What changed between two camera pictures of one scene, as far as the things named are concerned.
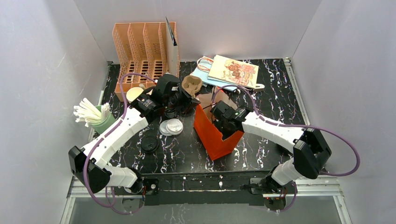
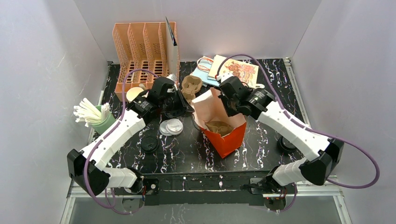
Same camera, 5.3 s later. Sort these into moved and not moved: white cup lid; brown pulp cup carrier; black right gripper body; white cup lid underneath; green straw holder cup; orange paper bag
Moved: orange paper bag; black right gripper body
Not moved: white cup lid; green straw holder cup; white cup lid underneath; brown pulp cup carrier
